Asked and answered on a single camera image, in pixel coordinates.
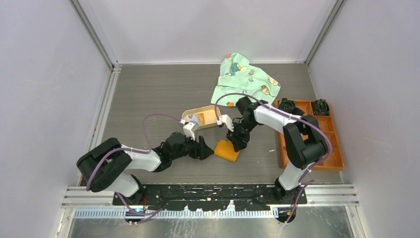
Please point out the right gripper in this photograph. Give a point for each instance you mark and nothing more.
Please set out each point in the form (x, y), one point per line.
(236, 139)

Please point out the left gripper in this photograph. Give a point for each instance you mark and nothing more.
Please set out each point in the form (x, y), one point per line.
(200, 150)

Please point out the orange leather card holder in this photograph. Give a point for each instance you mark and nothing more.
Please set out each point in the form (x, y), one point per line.
(225, 149)

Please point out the credit card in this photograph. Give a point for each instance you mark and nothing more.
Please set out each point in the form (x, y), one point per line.
(196, 117)

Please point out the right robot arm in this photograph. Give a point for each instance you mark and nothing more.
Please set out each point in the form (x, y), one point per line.
(306, 145)

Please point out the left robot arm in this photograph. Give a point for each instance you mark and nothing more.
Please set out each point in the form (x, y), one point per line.
(103, 168)

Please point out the beige oval tray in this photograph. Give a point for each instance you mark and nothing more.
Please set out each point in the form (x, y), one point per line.
(209, 116)

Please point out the green cartoon cloth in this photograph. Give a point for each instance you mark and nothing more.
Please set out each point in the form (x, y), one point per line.
(237, 76)

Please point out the dark bundle in corner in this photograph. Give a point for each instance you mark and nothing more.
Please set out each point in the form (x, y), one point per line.
(320, 107)

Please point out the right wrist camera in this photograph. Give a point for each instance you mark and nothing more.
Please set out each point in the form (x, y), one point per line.
(227, 121)

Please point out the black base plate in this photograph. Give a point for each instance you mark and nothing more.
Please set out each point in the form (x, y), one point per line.
(215, 197)

